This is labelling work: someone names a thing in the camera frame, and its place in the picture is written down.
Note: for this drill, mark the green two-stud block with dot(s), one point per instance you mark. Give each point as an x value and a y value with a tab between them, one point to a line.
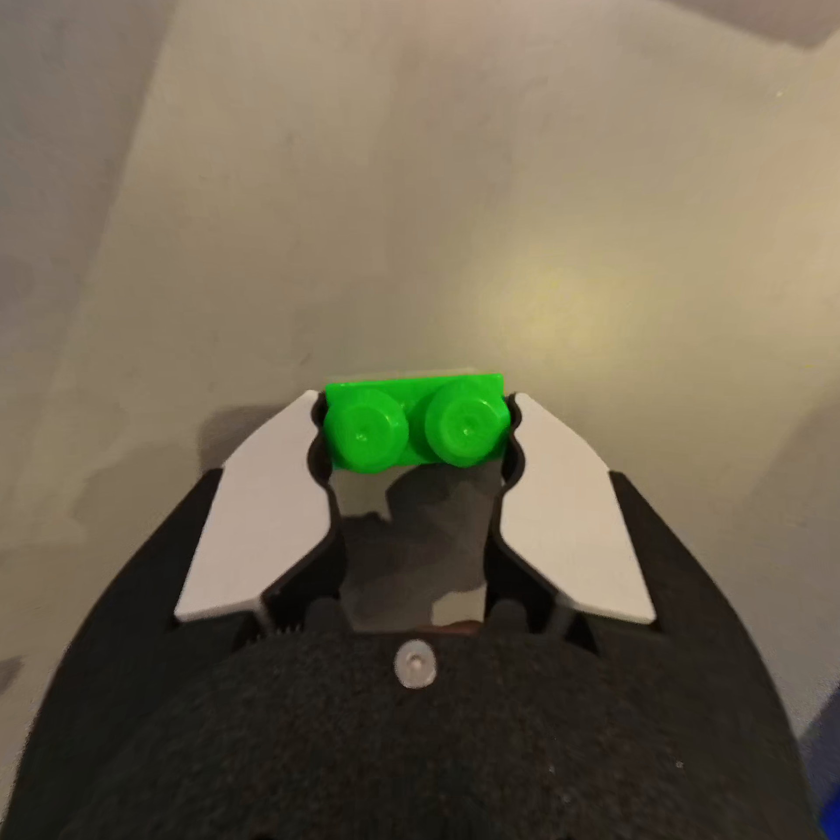
413	426

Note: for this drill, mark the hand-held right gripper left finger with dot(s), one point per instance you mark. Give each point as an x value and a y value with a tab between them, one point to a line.
262	525

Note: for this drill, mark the blue plastic bin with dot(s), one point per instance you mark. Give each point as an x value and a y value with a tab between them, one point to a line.
823	787

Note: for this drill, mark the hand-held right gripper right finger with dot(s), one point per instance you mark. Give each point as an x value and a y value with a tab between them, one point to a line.
571	525

